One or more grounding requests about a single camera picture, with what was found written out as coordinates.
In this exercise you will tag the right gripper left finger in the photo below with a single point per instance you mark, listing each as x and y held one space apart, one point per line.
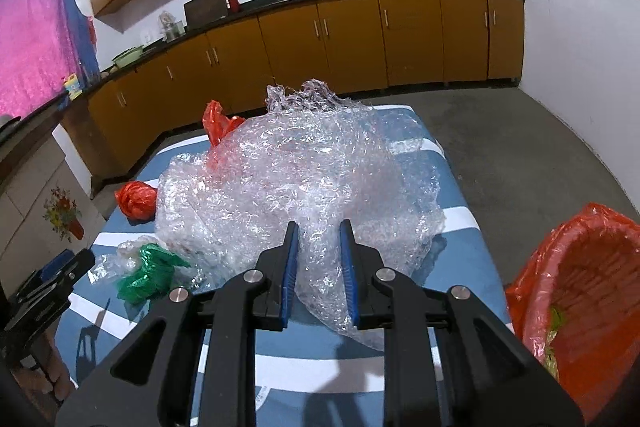
192 354

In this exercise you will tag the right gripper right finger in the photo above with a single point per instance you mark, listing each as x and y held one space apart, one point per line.
448 360

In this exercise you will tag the clear bubble wrap sheet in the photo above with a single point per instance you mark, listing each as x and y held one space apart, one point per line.
316 160

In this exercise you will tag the red lined trash basket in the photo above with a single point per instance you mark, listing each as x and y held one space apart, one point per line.
575 305

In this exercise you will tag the lower wooden kitchen cabinets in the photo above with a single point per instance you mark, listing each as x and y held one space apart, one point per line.
354 46

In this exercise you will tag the dark green plastic bag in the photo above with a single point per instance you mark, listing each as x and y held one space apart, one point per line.
153 276

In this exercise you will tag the white plastic bag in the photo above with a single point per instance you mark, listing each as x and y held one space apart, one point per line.
123 260

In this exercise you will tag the white cabinet with flower picture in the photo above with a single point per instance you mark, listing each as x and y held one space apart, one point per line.
44 211

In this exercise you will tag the tall orange plastic bag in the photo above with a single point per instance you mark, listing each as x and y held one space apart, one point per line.
217 126

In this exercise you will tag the pink blue hanging cloth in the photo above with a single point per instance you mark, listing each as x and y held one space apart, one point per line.
44 43

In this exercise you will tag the green basin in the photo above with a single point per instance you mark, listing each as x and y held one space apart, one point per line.
128 56

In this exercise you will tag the black countertop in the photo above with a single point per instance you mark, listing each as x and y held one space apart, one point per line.
300 1

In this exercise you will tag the clear jar on counter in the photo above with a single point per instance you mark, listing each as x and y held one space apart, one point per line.
170 27

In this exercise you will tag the dark cutting board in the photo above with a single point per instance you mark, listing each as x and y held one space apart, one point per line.
200 13

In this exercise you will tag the red bottle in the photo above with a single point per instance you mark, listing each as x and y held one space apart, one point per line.
234 6

